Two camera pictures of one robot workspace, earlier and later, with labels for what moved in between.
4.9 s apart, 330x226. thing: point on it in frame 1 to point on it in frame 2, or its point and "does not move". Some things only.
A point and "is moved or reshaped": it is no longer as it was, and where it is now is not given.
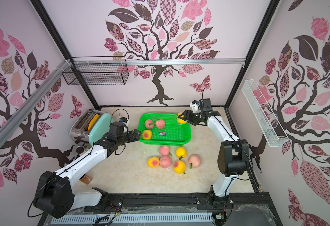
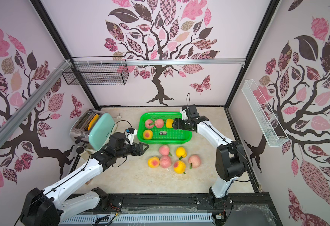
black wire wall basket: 98,70 does not move
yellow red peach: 147,134 does not move
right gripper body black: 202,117 to 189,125
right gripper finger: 187,115 to 177,122
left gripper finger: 134,135 to 142,150
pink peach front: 147,122 does not move
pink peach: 195,160 does not move
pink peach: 160,124 does not move
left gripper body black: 122,139 to 126,150
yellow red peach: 153,162 does not move
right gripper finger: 193,122 to 178,126
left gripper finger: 134,133 to 141,144
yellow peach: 180,120 is moved or reshaped
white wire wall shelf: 273,129 does not move
